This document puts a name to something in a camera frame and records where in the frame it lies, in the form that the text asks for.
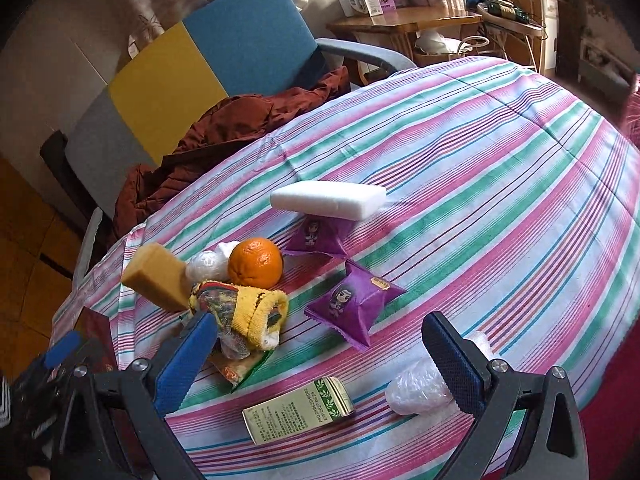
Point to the green medicine box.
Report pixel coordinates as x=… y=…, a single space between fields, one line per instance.
x=311 y=406

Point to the white foam block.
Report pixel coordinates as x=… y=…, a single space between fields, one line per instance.
x=332 y=199

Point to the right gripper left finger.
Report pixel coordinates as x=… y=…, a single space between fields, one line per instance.
x=102 y=412

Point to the orange tangerine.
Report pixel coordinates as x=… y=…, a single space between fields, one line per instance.
x=255 y=262

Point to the wooden desk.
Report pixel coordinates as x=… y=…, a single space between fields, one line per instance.
x=402 y=25

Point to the yellow sponge block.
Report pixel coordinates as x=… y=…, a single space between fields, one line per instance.
x=159 y=276

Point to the yellow patterned sock roll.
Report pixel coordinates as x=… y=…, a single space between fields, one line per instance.
x=248 y=318

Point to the white plastic bag ball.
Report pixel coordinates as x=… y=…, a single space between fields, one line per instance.
x=436 y=380

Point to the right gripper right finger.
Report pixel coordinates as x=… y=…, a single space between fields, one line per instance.
x=550 y=443

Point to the yellow green snack packet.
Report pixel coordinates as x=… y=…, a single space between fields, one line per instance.
x=236 y=372

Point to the blue yellow grey armchair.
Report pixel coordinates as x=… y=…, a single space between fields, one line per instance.
x=226 y=48

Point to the purple snack pouch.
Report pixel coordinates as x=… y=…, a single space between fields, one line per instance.
x=353 y=304
x=320 y=235

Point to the dark red jacket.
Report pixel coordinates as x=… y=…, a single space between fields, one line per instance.
x=221 y=132

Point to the pink small box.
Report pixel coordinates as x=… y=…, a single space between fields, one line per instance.
x=386 y=0

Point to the striped bed sheet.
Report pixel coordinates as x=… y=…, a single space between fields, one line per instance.
x=401 y=133

